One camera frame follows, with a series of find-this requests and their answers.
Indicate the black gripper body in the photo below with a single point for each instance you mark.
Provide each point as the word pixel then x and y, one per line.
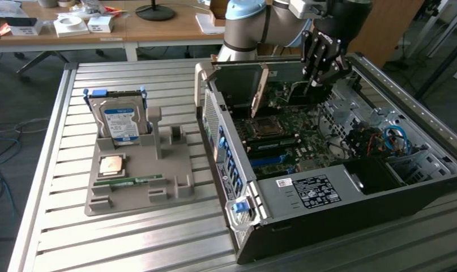
pixel 346 20

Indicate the graphics card with metal bracket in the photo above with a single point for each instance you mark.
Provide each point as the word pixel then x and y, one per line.
pixel 282 93

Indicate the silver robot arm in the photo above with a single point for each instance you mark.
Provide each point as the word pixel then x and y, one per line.
pixel 243 31

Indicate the wooden cabinet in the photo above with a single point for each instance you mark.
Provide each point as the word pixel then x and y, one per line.
pixel 391 25

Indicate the perforated metal drive cage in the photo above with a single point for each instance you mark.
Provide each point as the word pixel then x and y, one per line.
pixel 346 113

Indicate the green motherboard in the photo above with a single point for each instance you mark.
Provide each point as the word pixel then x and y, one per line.
pixel 307 133

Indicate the white paper stack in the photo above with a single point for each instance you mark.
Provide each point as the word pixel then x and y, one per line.
pixel 207 24

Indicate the metal CPU socket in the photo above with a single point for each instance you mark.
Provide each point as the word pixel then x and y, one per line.
pixel 266 126

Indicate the installed labelled RAM stick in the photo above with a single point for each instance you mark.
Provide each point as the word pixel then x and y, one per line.
pixel 270 146

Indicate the blue expansion slot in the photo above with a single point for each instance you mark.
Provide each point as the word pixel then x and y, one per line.
pixel 268 161

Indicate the wooden desk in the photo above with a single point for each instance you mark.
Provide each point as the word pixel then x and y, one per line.
pixel 156 28

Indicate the black fan shroud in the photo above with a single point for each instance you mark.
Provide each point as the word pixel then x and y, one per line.
pixel 372 175

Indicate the black round lamp base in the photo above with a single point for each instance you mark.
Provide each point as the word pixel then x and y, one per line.
pixel 155 14

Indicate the grey disk bay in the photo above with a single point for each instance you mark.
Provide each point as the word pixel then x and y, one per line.
pixel 420 167

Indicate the grey power supply unit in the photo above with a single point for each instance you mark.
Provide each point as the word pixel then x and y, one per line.
pixel 274 195

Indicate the orange packet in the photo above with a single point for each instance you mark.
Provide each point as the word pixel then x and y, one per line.
pixel 115 10

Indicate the small white cardboard box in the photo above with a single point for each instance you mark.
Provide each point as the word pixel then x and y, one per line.
pixel 100 24

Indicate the hard disk in blue caddy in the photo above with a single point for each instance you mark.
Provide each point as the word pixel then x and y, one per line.
pixel 116 122

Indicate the blue case latch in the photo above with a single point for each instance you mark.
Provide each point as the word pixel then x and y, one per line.
pixel 240 207

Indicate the black open PC case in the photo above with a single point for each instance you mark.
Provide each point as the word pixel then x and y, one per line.
pixel 327 226

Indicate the beige parts rack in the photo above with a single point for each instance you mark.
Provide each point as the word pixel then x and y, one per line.
pixel 146 167

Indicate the green RAM stick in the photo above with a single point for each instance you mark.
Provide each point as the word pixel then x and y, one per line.
pixel 146 179

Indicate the flat white box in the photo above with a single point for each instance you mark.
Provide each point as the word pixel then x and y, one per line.
pixel 71 31

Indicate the white tape roll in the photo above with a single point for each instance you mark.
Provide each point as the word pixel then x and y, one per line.
pixel 70 21

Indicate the copper-topped CPU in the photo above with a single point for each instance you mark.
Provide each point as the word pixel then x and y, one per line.
pixel 110 165

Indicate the beige tape roll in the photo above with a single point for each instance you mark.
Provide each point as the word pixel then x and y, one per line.
pixel 67 3

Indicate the black stand leg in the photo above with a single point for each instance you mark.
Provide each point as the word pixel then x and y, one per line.
pixel 43 58

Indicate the grey cup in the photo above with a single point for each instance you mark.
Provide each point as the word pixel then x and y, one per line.
pixel 47 3

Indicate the white labelled box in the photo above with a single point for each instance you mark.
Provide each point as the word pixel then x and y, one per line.
pixel 26 30

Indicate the black device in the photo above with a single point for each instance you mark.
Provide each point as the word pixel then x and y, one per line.
pixel 20 21

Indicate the red book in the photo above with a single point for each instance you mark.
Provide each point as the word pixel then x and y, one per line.
pixel 2 29

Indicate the clear plastic bags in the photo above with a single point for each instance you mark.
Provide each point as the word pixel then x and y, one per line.
pixel 6 7

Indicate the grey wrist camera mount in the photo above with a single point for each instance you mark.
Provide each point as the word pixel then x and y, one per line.
pixel 302 8

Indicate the black partition post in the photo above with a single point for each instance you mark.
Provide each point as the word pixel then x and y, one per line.
pixel 446 65

